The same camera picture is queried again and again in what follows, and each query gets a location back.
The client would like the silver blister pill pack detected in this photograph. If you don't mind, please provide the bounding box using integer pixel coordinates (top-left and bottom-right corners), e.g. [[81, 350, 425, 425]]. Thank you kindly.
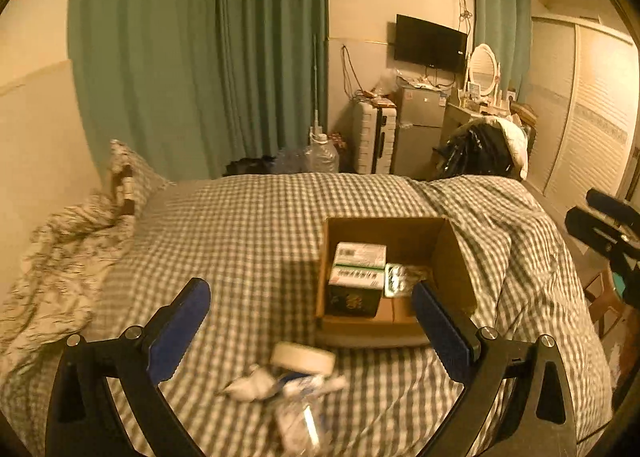
[[384, 263, 433, 298]]

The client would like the clear plastic jar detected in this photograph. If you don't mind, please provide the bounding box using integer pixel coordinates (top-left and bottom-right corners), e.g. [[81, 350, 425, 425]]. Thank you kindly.
[[273, 396, 331, 456]]

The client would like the green white medicine box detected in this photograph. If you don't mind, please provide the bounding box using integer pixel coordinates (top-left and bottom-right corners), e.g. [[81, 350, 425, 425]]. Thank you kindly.
[[329, 241, 387, 290]]

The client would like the wooden stool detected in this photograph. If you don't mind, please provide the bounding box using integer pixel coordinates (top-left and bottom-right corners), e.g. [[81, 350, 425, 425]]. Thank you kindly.
[[584, 266, 625, 340]]

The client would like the white louvered wardrobe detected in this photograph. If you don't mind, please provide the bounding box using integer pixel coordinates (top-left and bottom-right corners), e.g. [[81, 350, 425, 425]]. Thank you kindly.
[[525, 16, 639, 221]]

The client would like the white pillow on chair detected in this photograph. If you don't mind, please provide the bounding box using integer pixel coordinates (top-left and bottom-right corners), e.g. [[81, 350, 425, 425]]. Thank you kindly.
[[482, 116, 528, 181]]

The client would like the black bag pile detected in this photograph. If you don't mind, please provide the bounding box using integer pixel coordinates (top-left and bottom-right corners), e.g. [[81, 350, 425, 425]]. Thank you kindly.
[[436, 124, 515, 179]]

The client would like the floral patterned duvet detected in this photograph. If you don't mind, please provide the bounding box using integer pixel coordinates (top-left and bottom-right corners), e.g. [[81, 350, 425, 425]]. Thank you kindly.
[[1, 193, 136, 382]]

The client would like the brown cardboard box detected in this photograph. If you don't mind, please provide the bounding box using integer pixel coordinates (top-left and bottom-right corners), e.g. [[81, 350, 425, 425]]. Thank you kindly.
[[316, 217, 477, 349]]

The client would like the oval white vanity mirror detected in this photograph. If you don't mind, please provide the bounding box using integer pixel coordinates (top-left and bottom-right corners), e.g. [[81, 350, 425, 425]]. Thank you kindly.
[[465, 43, 500, 98]]

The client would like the silver mini fridge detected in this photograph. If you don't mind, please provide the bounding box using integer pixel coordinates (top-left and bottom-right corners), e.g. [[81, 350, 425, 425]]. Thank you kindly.
[[392, 88, 446, 180]]

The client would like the white tissue packet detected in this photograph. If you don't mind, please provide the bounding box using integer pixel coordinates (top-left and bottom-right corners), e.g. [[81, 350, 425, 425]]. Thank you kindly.
[[280, 375, 348, 399]]

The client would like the roll of masking tape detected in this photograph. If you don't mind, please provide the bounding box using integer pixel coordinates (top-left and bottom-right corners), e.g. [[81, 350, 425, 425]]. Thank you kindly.
[[270, 341, 335, 376]]

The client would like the dark green small box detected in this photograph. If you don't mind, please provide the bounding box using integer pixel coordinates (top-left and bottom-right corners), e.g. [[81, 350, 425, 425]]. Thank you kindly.
[[326, 284, 383, 318]]

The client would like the small green curtain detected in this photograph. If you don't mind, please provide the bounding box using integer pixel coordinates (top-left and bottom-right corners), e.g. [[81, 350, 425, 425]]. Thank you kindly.
[[474, 0, 533, 101]]

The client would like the checkered pillow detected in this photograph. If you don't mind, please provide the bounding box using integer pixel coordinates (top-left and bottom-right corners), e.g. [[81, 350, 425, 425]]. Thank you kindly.
[[110, 140, 172, 218]]

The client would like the white suitcase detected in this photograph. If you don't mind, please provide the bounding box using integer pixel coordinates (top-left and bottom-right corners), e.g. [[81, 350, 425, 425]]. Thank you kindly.
[[352, 101, 397, 174]]

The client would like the grey checkered bed sheet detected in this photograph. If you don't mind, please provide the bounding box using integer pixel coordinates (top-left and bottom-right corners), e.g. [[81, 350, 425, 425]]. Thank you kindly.
[[0, 171, 614, 457]]

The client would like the large clear water bottle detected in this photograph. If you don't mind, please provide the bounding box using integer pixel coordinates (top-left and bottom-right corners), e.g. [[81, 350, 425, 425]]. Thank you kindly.
[[304, 110, 340, 173]]

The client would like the large green curtain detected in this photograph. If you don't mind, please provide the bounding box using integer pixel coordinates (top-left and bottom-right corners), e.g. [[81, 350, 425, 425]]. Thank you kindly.
[[67, 0, 329, 181]]

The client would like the black wall television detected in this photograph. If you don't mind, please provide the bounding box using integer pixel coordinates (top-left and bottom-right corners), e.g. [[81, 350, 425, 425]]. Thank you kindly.
[[394, 14, 468, 74]]

